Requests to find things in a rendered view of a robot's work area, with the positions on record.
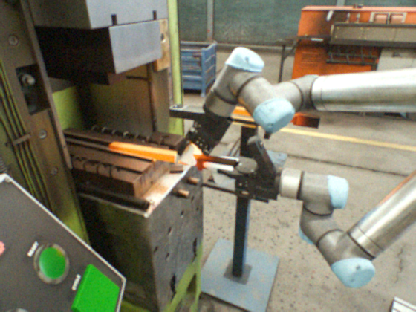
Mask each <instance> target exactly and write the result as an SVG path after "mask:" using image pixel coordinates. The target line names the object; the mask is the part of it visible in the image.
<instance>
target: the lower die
mask: <svg viewBox="0 0 416 312"><path fill-rule="evenodd" d="M62 132H63V133H66V134H75V135H79V136H81V137H87V138H91V139H94V140H103V141H105V142H109V143H114V142H119V143H127V144H131V145H140V146H147V147H152V148H156V149H164V150H169V147H168V146H162V145H160V146H157V145H155V144H151V143H148V144H146V142H142V141H139V140H136V141H134V140H130V139H125V140H123V138H122V137H116V136H113V137H112V136H111V135H110V134H100V133H96V132H93V133H91V132H90V131H87V130H84V129H75V128H71V127H69V128H67V129H63V130H62ZM64 140H65V144H66V146H67V150H68V154H69V155H70V160H71V159H72V158H73V157H74V155H79V156H80V157H81V159H82V161H81V162H80V161H79V158H78V157H76V158H75V159H74V170H75V172H76V176H77V178H78V179H79V181H83V182H85V183H86V178H85V170H84V168H83V164H84V162H85V160H87V159H88V158H91V159H92V160H94V165H93V166H92V164H91V161H90V160H89V161H87V163H86V165H85V168H86V171H87V174H88V179H89V181H90V183H91V184H92V185H97V186H99V185H100V184H99V181H98V177H97V172H96V167H97V164H98V163H99V162H100V161H105V164H106V168H105V166H104V164H103V163H102V164H100V167H99V173H100V180H101V184H102V185H103V187H104V188H106V189H110V190H112V186H111V181H110V168H111V167H112V166H113V165H118V166H119V167H120V171H119V172H118V171H117V167H114V168H113V170H112V177H113V181H114V187H115V189H116V190H117V191H118V192H122V193H125V194H127V195H134V196H137V197H139V198H140V197H141V196H142V195H144V194H145V193H146V190H148V189H149V188H150V186H151V181H152V185H153V184H154V183H155V181H156V180H158V179H159V178H160V176H161V175H163V174H164V173H165V172H166V170H168V169H169V168H170V162H169V161H164V160H155V161H154V158H152V157H147V156H143V155H135V154H132V153H128V152H123V151H120V150H113V149H108V148H105V147H102V146H96V145H90V144H87V143H81V142H79V141H75V140H67V139H64Z"/></svg>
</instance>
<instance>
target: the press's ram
mask: <svg viewBox="0 0 416 312"><path fill-rule="evenodd" d="M27 4H28V7H29V10H30V17H31V19H32V22H33V26H43V27H67V28H80V29H96V28H101V27H111V26H118V25H127V24H131V23H136V22H150V21H153V20H159V19H167V18H168V7H167V0H27Z"/></svg>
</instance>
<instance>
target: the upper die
mask: <svg viewBox="0 0 416 312"><path fill-rule="evenodd" d="M34 29H35V31H36V38H37V42H38V45H39V48H40V51H41V53H42V60H43V62H44V66H48V67H55V68H72V69H78V70H84V71H94V72H100V73H107V74H119V73H121V72H124V71H126V70H128V69H130V68H135V67H137V66H140V65H142V64H145V63H149V62H151V61H154V60H156V59H160V58H162V55H161V46H160V21H159V20H153V21H150V22H136V23H131V24H127V25H118V26H111V27H101V28H96V29H80V28H67V27H43V26H34Z"/></svg>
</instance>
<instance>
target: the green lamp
mask: <svg viewBox="0 0 416 312"><path fill-rule="evenodd" d="M39 265H40V268H41V269H42V272H43V273H44V274H45V275H46V276H47V277H48V278H52V279H56V278H59V277H61V276H62V275H63V273H64V272H65V268H66V261H65V257H64V256H63V253H62V252H60V251H59V250H58V249H56V248H55V247H48V248H47V249H45V250H44V251H43V252H42V254H41V256H40V259H39Z"/></svg>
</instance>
